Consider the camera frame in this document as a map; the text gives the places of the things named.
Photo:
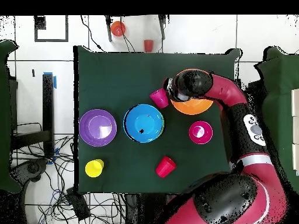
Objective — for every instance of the short crimson cup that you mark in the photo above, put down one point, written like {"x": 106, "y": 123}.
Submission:
{"x": 160, "y": 99}

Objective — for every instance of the large orange bowl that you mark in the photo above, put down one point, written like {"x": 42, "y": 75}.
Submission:
{"x": 191, "y": 108}

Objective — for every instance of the green bowl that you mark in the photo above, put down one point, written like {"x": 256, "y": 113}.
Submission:
{"x": 163, "y": 124}

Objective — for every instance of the light blue bowl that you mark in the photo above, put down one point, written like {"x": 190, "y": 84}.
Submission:
{"x": 143, "y": 121}

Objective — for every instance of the purple bowl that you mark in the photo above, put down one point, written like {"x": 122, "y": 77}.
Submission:
{"x": 97, "y": 127}

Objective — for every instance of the tall red cup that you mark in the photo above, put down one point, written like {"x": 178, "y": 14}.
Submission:
{"x": 165, "y": 167}

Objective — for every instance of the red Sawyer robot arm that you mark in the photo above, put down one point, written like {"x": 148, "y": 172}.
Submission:
{"x": 233, "y": 93}

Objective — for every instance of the dark green tablecloth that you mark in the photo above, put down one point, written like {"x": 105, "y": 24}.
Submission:
{"x": 128, "y": 74}

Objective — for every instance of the orange-red cup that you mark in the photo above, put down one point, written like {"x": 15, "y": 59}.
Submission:
{"x": 148, "y": 45}

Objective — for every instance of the small crimson bowl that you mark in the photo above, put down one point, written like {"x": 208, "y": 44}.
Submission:
{"x": 205, "y": 136}

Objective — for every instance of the small orange bowl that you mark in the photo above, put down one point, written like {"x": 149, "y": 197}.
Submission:
{"x": 118, "y": 28}

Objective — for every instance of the blue tape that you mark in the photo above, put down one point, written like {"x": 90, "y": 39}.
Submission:
{"x": 55, "y": 81}

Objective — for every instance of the yellow cup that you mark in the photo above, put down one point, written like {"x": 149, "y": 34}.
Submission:
{"x": 93, "y": 169}

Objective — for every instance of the green cloth covered table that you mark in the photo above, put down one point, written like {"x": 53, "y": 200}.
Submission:
{"x": 280, "y": 93}
{"x": 4, "y": 116}

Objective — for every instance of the white boxes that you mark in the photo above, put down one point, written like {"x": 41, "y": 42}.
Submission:
{"x": 296, "y": 105}

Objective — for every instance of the black power box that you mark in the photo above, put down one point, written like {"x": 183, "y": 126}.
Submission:
{"x": 78, "y": 205}

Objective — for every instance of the black metal table frame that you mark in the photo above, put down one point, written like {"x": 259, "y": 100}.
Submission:
{"x": 254, "y": 93}
{"x": 48, "y": 105}

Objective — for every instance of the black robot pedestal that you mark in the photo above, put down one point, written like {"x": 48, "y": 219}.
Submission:
{"x": 147, "y": 207}

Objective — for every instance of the black square frame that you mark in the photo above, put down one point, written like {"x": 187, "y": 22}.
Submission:
{"x": 39, "y": 23}

